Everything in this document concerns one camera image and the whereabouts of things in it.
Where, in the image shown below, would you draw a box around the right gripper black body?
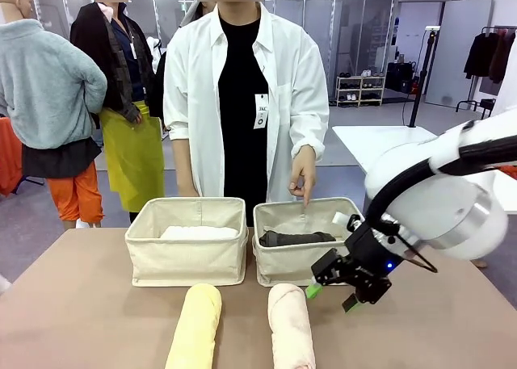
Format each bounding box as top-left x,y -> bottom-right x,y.
343,220 -> 406,282

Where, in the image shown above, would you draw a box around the white towel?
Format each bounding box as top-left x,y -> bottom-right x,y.
159,224 -> 239,241

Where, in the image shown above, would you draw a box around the person's left hand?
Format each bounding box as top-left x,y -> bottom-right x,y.
288,144 -> 317,208

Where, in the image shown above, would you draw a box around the beige fabric basket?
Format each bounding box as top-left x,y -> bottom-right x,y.
252,197 -> 366,287
124,197 -> 248,287

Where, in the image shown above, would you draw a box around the dark grey rolled towel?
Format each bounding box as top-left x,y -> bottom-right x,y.
258,230 -> 338,248

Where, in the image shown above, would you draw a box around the pink rolled towel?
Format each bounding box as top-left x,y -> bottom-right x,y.
267,283 -> 317,369

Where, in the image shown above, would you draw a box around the white side table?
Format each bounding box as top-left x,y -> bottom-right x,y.
330,124 -> 439,174

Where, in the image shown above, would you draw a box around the yellow rolled towel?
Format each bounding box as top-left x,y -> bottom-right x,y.
164,283 -> 223,369

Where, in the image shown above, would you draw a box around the wooden shoe rack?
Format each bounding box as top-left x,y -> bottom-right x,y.
334,73 -> 386,108

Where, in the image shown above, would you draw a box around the white name tag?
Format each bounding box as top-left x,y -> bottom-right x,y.
253,93 -> 270,131

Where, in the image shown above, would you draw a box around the black bags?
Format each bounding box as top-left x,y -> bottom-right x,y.
385,61 -> 418,94

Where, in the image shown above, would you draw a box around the black low bench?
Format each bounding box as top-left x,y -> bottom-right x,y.
455,98 -> 498,119

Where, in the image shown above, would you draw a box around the clothes rack with dark garments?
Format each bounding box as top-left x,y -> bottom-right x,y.
463,24 -> 517,86

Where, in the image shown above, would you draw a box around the person in white shirt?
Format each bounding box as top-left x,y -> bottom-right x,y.
162,0 -> 330,226

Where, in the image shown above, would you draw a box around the person in yellow apron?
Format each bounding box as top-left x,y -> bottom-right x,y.
69,0 -> 167,224

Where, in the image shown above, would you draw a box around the mannequin in grey fleece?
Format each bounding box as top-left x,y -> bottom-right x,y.
0,0 -> 108,229

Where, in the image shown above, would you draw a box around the orange cloth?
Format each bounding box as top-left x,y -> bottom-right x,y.
0,116 -> 24,198

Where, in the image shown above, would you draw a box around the thin black cable loop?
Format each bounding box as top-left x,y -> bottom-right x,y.
397,231 -> 439,274

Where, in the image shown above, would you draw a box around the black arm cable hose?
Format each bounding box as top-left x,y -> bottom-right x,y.
364,134 -> 517,227

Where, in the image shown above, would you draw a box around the black camera stand pole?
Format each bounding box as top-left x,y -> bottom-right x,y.
408,27 -> 440,128

